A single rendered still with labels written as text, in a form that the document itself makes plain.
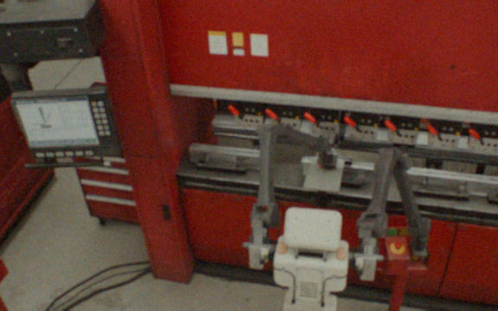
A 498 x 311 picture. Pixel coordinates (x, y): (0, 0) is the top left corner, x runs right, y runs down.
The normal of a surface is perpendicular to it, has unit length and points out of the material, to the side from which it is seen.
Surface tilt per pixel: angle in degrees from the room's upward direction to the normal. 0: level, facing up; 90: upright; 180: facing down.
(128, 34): 90
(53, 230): 0
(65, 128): 90
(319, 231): 48
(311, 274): 82
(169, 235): 90
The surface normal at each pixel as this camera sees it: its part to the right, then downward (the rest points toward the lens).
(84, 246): -0.04, -0.80
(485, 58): -0.24, 0.59
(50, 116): 0.00, 0.60
